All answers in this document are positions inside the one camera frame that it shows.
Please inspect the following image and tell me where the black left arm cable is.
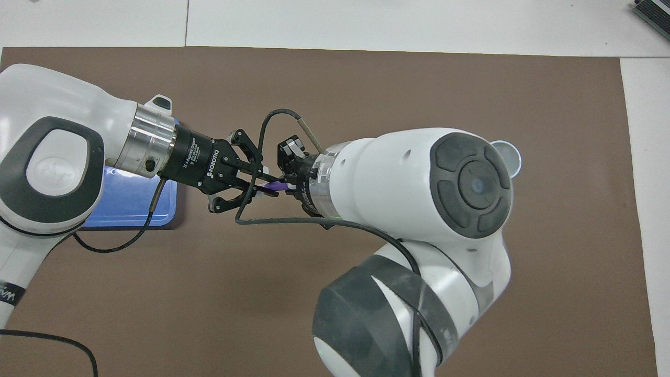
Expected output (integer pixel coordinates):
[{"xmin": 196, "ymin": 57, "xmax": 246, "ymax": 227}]
[{"xmin": 0, "ymin": 177, "xmax": 169, "ymax": 377}]

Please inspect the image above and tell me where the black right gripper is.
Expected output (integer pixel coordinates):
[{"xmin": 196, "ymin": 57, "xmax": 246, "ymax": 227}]
[{"xmin": 277, "ymin": 135, "xmax": 326, "ymax": 216}]

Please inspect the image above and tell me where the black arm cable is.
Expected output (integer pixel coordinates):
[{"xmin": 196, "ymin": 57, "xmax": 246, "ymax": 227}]
[
  {"xmin": 234, "ymin": 108, "xmax": 426, "ymax": 377},
  {"xmin": 0, "ymin": 177, "xmax": 169, "ymax": 377}
]

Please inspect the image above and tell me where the brown table mat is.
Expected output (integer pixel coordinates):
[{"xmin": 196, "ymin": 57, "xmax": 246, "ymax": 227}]
[{"xmin": 0, "ymin": 46, "xmax": 659, "ymax": 377}]

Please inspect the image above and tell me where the clear plastic cup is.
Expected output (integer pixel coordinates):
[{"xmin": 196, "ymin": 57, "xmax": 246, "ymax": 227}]
[{"xmin": 489, "ymin": 140, "xmax": 522, "ymax": 176}]

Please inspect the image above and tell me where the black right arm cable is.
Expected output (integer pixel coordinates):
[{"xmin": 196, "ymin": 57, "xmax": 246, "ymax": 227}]
[{"xmin": 234, "ymin": 108, "xmax": 426, "ymax": 377}]

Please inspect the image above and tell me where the grey ribbed device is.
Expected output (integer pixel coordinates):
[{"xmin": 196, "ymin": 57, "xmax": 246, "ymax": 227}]
[{"xmin": 632, "ymin": 0, "xmax": 670, "ymax": 27}]

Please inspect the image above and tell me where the blue plastic tray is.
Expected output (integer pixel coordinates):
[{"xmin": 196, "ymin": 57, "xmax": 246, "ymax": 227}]
[{"xmin": 79, "ymin": 119, "xmax": 182, "ymax": 231}]

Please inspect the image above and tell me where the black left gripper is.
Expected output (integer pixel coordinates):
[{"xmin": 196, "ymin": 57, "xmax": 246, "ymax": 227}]
[{"xmin": 157, "ymin": 125, "xmax": 280, "ymax": 215}]

